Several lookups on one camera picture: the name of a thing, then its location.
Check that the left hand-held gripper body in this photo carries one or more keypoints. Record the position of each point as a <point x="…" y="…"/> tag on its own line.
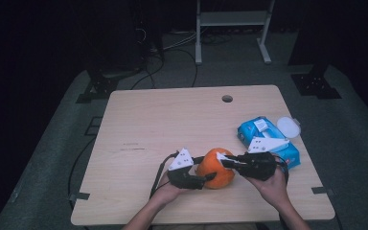
<point x="180" y="179"/>

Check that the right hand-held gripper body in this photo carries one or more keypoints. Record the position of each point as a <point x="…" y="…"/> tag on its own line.
<point x="258" y="167"/>

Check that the orange plush toy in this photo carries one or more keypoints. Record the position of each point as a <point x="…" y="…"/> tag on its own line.
<point x="214" y="172"/>

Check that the white wet wipe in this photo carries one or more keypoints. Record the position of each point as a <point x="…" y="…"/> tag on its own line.
<point x="220" y="156"/>

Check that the blue wet wipe pack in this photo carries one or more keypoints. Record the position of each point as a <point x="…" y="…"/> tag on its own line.
<point x="290" y="156"/>

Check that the person's left hand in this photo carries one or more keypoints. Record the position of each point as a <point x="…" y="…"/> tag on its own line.
<point x="167" y="193"/>

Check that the person's right hand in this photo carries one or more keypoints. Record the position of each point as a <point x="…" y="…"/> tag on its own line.
<point x="274" y="190"/>

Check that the grey tape piece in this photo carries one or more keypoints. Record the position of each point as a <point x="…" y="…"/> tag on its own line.
<point x="322" y="190"/>
<point x="80" y="195"/>

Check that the black stand base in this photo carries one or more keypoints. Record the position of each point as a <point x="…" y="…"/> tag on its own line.
<point x="97" y="91"/>
<point x="316" y="86"/>

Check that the white metal stand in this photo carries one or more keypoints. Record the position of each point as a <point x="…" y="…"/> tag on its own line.
<point x="233" y="17"/>

